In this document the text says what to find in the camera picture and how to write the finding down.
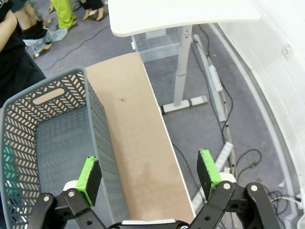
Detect mannequin legs with heels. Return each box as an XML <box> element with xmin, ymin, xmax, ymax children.
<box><xmin>82</xmin><ymin>0</ymin><xmax>106</xmax><ymax>21</ymax></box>

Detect mannequin in lime green trousers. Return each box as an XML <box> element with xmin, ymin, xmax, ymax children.
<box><xmin>49</xmin><ymin>0</ymin><xmax>78</xmax><ymax>31</ymax></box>

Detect white power strip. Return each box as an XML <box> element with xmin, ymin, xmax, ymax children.
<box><xmin>213</xmin><ymin>142</ymin><xmax>234</xmax><ymax>172</ymax></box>
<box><xmin>208</xmin><ymin>65</ymin><xmax>224</xmax><ymax>92</ymax></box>

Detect clear plastic storage box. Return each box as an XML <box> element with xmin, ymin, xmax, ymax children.
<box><xmin>131</xmin><ymin>30</ymin><xmax>182</xmax><ymax>63</ymax></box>

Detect grey floor cable duct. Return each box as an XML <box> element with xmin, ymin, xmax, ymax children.
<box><xmin>193</xmin><ymin>34</ymin><xmax>227</xmax><ymax>123</ymax></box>

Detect person in black clothes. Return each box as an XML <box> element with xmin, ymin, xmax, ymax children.
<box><xmin>0</xmin><ymin>0</ymin><xmax>46</xmax><ymax>107</ymax></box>

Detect black floor cable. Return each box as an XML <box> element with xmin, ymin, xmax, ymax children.
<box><xmin>41</xmin><ymin>20</ymin><xmax>114</xmax><ymax>71</ymax></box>
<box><xmin>197</xmin><ymin>23</ymin><xmax>234</xmax><ymax>127</ymax></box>

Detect grey plastic laundry basket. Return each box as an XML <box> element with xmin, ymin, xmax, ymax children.
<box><xmin>0</xmin><ymin>66</ymin><xmax>127</xmax><ymax>229</ymax></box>

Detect black garment on mannequin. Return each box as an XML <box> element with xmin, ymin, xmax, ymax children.
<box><xmin>22</xmin><ymin>20</ymin><xmax>48</xmax><ymax>41</ymax></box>

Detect person left forearm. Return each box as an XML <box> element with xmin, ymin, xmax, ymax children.
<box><xmin>0</xmin><ymin>10</ymin><xmax>19</xmax><ymax>52</ymax></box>

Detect light blue denim jeans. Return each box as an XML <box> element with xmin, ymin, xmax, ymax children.
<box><xmin>23</xmin><ymin>28</ymin><xmax>68</xmax><ymax>56</ymax></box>

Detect white desk leg frame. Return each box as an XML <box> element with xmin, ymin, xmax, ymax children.
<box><xmin>160</xmin><ymin>23</ymin><xmax>208</xmax><ymax>114</ymax></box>

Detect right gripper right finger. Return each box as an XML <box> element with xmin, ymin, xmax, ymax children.
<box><xmin>190</xmin><ymin>149</ymin><xmax>282</xmax><ymax>229</ymax></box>

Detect white desk top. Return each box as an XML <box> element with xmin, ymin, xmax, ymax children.
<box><xmin>107</xmin><ymin>0</ymin><xmax>262</xmax><ymax>38</ymax></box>

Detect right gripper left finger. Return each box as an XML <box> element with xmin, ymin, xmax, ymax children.
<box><xmin>27</xmin><ymin>156</ymin><xmax>108</xmax><ymax>229</ymax></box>

